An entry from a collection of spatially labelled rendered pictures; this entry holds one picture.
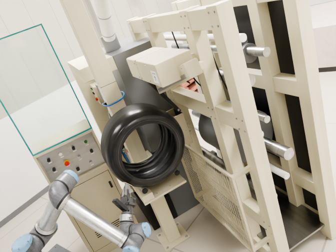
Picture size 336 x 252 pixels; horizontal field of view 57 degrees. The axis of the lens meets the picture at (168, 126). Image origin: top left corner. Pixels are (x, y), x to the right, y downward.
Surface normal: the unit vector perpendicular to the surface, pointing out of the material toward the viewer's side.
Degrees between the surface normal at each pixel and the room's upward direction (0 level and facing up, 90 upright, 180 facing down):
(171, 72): 90
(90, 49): 90
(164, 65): 90
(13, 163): 90
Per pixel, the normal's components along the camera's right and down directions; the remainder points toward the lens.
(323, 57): -0.60, 0.51
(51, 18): 0.75, 0.03
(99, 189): 0.40, 0.25
